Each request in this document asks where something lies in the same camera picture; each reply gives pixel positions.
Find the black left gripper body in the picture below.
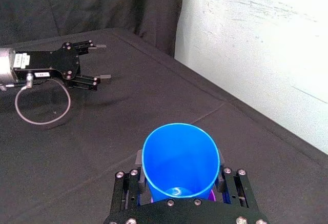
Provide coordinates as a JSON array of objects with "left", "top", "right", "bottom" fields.
[{"left": 12, "top": 42, "right": 81, "bottom": 84}]

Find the black hanging curtain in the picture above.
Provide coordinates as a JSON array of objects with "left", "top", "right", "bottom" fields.
[{"left": 0, "top": 0, "right": 185, "bottom": 58}]

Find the thin dark looped cable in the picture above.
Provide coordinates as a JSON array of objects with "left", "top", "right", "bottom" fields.
[{"left": 0, "top": 72, "right": 72, "bottom": 126}]

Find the purple plastic cup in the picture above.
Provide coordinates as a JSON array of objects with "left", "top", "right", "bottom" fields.
[{"left": 150, "top": 191, "right": 216, "bottom": 203}]

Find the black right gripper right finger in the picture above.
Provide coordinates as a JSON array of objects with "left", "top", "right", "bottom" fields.
[{"left": 214, "top": 150, "right": 260, "bottom": 211}]

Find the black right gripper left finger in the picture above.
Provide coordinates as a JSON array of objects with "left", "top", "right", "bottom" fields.
[{"left": 109, "top": 149, "right": 151, "bottom": 216}]

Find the black table cloth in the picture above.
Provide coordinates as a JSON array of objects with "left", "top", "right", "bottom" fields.
[{"left": 0, "top": 28, "right": 328, "bottom": 224}]

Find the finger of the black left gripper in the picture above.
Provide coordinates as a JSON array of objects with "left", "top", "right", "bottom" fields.
[
  {"left": 73, "top": 39, "right": 107, "bottom": 56},
  {"left": 67, "top": 73, "right": 112, "bottom": 92}
]

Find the blue plastic cup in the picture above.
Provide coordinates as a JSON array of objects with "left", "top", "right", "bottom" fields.
[{"left": 141, "top": 123, "right": 221, "bottom": 201}]

